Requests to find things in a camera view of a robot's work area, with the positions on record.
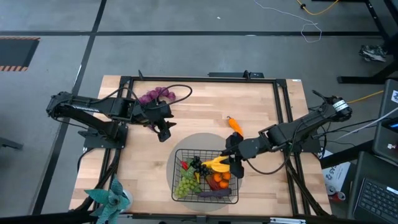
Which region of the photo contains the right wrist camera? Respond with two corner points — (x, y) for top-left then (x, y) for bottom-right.
(229, 156), (246, 180)

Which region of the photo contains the round grey placemat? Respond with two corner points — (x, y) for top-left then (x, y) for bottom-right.
(165, 132), (244, 213)

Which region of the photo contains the dark purple eggplant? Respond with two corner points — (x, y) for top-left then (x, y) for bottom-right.
(196, 187), (233, 199)

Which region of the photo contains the black table foot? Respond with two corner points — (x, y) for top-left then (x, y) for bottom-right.
(0, 136), (24, 151)

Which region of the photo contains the teal artificial plant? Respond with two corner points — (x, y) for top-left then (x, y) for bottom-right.
(84, 175), (132, 224)

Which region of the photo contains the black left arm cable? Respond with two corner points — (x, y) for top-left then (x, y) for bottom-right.
(90, 83), (193, 108)

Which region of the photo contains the yellow banana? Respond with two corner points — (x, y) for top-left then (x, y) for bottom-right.
(201, 155), (231, 174)

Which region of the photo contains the yellow floor cable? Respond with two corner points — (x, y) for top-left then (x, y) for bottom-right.
(295, 0), (340, 16)

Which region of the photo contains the white cardboard box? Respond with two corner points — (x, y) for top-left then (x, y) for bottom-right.
(321, 150), (353, 194)

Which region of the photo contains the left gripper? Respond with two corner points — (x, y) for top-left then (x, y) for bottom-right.
(136, 100), (177, 129)

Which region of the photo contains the green grape bunch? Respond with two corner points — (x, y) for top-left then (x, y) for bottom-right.
(174, 177), (201, 198)

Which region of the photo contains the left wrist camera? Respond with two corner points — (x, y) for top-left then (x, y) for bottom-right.
(157, 124), (172, 143)

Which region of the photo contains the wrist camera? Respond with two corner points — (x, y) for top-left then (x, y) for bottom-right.
(229, 156), (246, 180)
(157, 124), (172, 143)

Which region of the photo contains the black grape bunch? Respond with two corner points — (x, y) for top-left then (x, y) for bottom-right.
(190, 155), (213, 179)

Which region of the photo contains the red drink can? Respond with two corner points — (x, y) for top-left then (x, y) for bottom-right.
(333, 190), (347, 203)

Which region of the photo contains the black wire basket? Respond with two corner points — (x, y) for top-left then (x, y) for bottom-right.
(170, 148), (240, 205)

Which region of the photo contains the thin white floor cable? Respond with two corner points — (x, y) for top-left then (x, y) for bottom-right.
(252, 0), (323, 44)

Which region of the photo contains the black laptop keyboard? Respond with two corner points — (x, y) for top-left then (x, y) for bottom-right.
(348, 151), (398, 224)

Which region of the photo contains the orange tangerine pair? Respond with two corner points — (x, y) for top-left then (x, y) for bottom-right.
(212, 171), (233, 190)

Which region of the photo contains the white label strip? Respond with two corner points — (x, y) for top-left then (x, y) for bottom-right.
(269, 217), (307, 224)

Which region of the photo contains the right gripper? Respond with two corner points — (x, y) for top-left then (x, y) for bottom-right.
(220, 133), (266, 161)

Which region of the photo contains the orange pepper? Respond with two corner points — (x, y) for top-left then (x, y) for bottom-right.
(226, 115), (244, 138)

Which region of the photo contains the white plant pot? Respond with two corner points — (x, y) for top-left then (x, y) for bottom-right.
(122, 189), (134, 208)

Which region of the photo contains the person's shoe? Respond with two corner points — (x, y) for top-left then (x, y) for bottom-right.
(358, 44), (388, 63)

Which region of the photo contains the dark grey laptop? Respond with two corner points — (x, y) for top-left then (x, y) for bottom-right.
(372, 78), (398, 164)

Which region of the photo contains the purple grape bunch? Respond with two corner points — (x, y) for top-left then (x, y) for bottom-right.
(137, 86), (177, 132)

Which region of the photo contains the black metal table frame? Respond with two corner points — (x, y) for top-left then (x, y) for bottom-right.
(71, 70), (332, 224)

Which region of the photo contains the light grey cable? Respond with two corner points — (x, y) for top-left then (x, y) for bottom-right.
(336, 106), (398, 141)

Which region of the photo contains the black hazard striped floor mat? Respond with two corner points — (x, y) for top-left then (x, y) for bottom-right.
(0, 36), (41, 73)

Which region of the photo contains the yellow extension cable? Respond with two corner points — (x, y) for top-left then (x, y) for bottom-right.
(346, 90), (385, 105)

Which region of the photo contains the black desk frame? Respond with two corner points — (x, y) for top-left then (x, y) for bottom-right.
(336, 0), (398, 85)

